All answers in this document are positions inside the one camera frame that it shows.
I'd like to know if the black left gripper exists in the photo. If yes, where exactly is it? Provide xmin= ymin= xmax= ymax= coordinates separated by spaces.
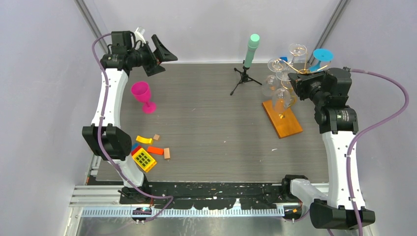
xmin=128 ymin=35 xmax=177 ymax=76

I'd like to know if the pink plastic wine glass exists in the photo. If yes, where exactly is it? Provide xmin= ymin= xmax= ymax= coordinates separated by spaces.
xmin=131 ymin=81 xmax=156 ymax=114

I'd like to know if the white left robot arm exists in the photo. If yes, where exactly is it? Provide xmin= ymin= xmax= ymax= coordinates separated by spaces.
xmin=82 ymin=30 xmax=178 ymax=204

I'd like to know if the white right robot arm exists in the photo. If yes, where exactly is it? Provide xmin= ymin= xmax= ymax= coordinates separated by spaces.
xmin=280 ymin=68 xmax=375 ymax=230

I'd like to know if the blue plastic wine glass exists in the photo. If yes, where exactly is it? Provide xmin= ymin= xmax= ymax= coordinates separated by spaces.
xmin=308 ymin=48 xmax=334 ymax=73

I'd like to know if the orange wooden rack base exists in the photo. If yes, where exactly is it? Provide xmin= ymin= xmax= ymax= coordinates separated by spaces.
xmin=262 ymin=100 xmax=303 ymax=139

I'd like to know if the black mini tripod stand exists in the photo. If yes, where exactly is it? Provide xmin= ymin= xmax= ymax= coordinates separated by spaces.
xmin=230 ymin=66 xmax=263 ymax=96

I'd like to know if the mint green microphone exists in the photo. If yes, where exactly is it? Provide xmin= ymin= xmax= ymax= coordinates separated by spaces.
xmin=243 ymin=34 xmax=260 ymax=69

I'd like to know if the yellow curved block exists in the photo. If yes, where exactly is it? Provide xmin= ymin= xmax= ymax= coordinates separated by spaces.
xmin=135 ymin=135 xmax=153 ymax=145

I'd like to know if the red flat block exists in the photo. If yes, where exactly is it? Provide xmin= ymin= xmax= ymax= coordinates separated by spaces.
xmin=131 ymin=145 xmax=142 ymax=156

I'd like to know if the blue flat block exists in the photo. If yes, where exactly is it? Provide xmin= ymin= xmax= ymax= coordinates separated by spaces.
xmin=131 ymin=143 xmax=139 ymax=151

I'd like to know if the orange flat block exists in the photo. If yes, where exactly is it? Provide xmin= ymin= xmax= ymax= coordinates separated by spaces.
xmin=147 ymin=146 xmax=164 ymax=155

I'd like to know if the tan wooden block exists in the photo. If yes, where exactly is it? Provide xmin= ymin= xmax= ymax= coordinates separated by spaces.
xmin=164 ymin=148 xmax=171 ymax=160

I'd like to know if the yellow green window block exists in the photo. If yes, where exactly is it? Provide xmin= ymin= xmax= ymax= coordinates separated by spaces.
xmin=132 ymin=148 xmax=157 ymax=173

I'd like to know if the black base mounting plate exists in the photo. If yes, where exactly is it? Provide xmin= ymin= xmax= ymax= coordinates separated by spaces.
xmin=118 ymin=182 xmax=301 ymax=210

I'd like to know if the gold wire glass rack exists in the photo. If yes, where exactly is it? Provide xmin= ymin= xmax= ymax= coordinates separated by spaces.
xmin=268 ymin=43 xmax=334 ymax=118

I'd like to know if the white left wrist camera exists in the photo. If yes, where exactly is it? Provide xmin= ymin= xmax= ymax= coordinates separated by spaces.
xmin=134 ymin=27 xmax=146 ymax=43

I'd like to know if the aluminium frame rail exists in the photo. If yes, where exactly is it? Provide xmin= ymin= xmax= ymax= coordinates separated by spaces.
xmin=69 ymin=154 xmax=131 ymax=208

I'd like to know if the slotted cable duct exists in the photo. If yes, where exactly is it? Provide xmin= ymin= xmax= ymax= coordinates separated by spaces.
xmin=81 ymin=206 xmax=285 ymax=218

